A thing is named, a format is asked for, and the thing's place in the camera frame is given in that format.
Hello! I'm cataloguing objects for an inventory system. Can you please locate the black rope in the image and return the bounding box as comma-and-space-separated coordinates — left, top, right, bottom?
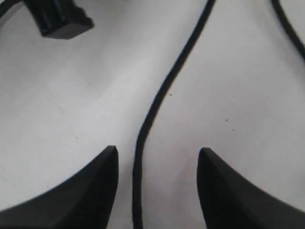
270, 0, 305, 58
132, 0, 216, 229

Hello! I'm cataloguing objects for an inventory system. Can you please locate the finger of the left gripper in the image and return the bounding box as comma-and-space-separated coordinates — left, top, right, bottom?
24, 0, 94, 40

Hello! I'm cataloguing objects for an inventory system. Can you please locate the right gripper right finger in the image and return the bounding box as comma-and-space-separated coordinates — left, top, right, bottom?
197, 148, 305, 229

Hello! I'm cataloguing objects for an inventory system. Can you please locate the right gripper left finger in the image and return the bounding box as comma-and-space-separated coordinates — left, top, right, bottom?
0, 146, 119, 229

